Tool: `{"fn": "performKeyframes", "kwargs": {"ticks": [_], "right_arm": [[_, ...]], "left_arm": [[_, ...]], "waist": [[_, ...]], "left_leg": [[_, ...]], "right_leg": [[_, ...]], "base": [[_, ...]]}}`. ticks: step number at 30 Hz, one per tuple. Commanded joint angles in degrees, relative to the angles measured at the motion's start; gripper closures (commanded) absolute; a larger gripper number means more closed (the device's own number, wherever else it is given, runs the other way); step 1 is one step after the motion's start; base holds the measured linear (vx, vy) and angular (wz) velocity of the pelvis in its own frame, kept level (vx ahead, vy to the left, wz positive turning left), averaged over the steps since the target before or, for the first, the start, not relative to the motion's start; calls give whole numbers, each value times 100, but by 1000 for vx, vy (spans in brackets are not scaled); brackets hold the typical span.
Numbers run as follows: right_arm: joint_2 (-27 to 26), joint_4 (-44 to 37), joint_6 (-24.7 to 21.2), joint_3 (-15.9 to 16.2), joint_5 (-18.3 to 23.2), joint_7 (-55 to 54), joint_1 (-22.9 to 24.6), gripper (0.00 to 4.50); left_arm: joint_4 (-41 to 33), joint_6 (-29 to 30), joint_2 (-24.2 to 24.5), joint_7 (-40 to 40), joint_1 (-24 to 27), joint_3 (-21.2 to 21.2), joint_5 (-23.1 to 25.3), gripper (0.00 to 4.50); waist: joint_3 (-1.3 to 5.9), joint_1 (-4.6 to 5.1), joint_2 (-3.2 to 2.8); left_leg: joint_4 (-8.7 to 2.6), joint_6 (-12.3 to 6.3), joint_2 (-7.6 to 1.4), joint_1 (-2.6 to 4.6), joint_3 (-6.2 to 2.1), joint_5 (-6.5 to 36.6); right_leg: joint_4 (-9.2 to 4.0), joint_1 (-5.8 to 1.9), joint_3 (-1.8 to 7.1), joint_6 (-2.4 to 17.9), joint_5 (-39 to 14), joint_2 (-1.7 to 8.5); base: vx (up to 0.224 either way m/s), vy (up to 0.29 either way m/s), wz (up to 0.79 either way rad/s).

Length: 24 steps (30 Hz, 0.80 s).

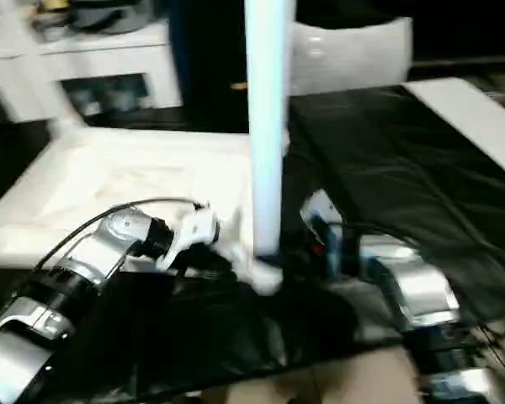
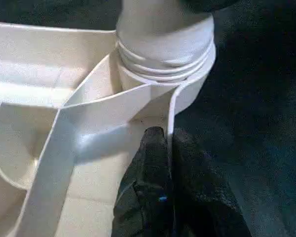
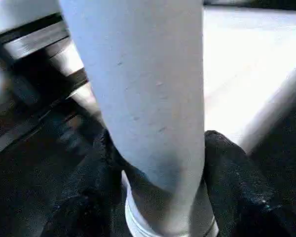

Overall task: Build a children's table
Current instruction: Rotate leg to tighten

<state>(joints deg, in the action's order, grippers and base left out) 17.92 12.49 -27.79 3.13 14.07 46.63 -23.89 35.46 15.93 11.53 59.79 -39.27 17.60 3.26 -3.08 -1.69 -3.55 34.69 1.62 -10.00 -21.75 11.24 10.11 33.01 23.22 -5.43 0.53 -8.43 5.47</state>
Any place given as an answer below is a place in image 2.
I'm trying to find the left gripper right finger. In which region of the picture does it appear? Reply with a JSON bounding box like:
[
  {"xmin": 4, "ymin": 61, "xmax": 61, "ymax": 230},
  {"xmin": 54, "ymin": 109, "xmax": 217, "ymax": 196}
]
[{"xmin": 171, "ymin": 128, "xmax": 253, "ymax": 237}]

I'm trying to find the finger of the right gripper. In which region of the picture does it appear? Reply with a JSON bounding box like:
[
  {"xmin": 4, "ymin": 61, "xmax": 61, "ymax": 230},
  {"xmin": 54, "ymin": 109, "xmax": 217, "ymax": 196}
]
[{"xmin": 181, "ymin": 0, "xmax": 239, "ymax": 13}]

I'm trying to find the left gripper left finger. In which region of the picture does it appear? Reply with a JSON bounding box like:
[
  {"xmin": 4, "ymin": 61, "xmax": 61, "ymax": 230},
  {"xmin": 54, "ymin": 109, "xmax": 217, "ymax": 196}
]
[{"xmin": 112, "ymin": 126, "xmax": 175, "ymax": 237}]

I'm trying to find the white plastic table leg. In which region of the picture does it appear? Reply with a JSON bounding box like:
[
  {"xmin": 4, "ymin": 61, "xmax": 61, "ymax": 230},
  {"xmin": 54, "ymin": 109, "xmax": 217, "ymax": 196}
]
[{"xmin": 115, "ymin": 0, "xmax": 216, "ymax": 83}]

